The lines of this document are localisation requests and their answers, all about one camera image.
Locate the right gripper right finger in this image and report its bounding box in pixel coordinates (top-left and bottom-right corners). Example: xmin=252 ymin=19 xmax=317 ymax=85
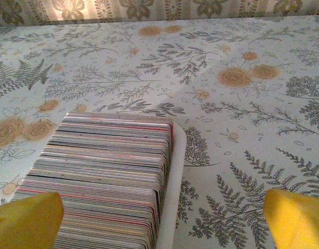
xmin=262 ymin=188 xmax=319 ymax=249

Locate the floral tablecloth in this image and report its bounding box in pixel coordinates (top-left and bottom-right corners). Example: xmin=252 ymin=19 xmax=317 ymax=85
xmin=0 ymin=15 xmax=319 ymax=249

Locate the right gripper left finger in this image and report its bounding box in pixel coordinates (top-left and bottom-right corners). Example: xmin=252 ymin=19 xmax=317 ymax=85
xmin=0 ymin=191 xmax=65 ymax=249

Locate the credit card stack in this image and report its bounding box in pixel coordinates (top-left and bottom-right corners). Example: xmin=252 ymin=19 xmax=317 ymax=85
xmin=10 ymin=111 xmax=175 ymax=249

